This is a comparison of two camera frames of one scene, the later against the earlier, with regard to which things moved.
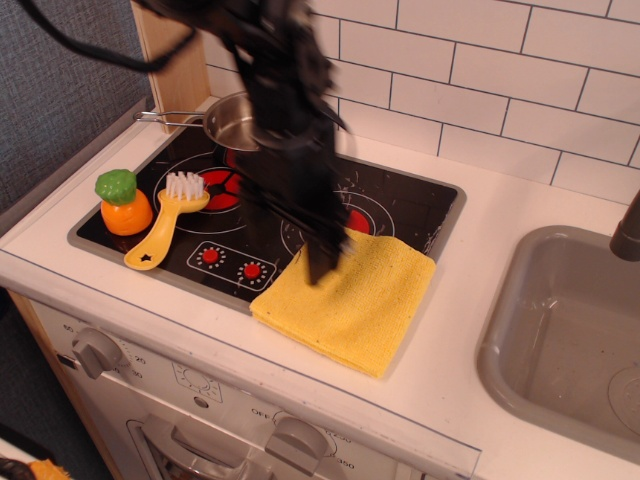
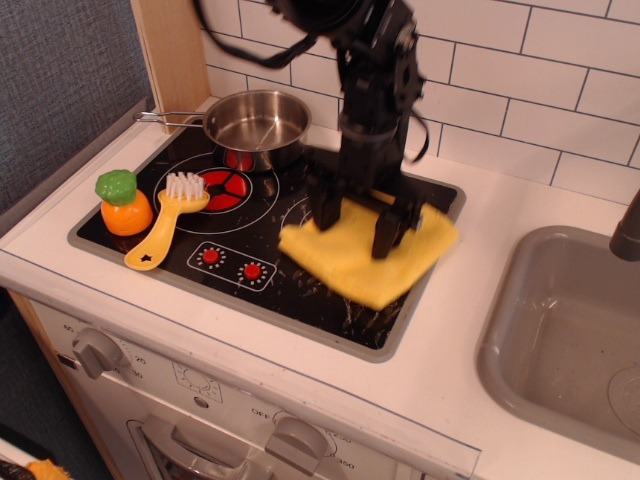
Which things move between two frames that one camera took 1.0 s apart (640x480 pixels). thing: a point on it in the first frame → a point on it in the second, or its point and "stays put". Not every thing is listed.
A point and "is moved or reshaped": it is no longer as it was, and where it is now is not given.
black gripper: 295,167 → 370,160
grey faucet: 625,242 stays put
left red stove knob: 210,256 stays put
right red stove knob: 252,271 stays put
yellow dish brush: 184,191 stays put
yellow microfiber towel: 359,311 is moved or reshaped
